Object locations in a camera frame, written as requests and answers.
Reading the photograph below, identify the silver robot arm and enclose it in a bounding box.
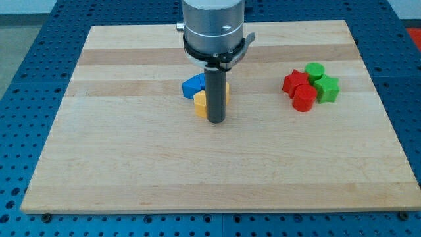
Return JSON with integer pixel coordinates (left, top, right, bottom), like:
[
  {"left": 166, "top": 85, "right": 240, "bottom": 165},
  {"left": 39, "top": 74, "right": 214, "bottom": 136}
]
[{"left": 182, "top": 0, "right": 246, "bottom": 71}]

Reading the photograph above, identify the yellow hexagon block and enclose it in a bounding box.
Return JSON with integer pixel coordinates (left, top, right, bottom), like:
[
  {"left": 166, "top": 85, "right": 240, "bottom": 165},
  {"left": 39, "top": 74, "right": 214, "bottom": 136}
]
[{"left": 193, "top": 82, "right": 230, "bottom": 118}]

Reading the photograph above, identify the blue block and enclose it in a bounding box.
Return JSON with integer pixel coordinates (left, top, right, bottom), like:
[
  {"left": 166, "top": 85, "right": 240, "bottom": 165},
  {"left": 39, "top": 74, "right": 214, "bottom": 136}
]
[{"left": 182, "top": 73, "right": 205, "bottom": 99}]

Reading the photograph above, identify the dark grey cylindrical pointer rod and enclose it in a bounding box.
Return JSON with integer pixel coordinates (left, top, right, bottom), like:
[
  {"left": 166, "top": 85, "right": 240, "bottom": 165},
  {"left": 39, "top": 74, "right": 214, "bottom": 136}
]
[{"left": 204, "top": 69, "right": 226, "bottom": 124}]

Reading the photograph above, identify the wooden board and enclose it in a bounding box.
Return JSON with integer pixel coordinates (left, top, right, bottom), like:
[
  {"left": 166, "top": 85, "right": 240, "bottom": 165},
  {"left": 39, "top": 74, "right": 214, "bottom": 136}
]
[{"left": 21, "top": 20, "right": 420, "bottom": 214}]

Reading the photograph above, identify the red star block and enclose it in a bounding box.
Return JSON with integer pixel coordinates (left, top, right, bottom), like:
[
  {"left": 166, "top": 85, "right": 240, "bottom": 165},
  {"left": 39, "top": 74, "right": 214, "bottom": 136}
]
[{"left": 282, "top": 69, "right": 309, "bottom": 99}]

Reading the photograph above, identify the red cylinder block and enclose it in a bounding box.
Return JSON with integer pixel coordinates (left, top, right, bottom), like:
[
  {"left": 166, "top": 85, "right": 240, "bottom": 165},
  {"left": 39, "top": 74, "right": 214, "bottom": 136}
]
[{"left": 292, "top": 84, "right": 318, "bottom": 112}]

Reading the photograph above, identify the green cylinder block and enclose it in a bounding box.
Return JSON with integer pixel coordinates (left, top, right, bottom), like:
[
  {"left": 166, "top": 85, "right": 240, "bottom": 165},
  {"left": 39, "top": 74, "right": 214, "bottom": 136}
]
[{"left": 305, "top": 62, "right": 325, "bottom": 84}]

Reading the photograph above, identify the green star block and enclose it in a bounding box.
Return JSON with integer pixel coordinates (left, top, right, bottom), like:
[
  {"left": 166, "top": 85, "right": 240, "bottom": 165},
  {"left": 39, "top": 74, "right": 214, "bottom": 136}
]
[{"left": 313, "top": 74, "right": 340, "bottom": 103}]

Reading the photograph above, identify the black clamp ring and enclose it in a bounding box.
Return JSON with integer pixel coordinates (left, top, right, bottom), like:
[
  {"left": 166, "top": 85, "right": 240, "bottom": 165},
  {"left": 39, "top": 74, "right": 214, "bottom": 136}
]
[{"left": 182, "top": 32, "right": 256, "bottom": 71}]

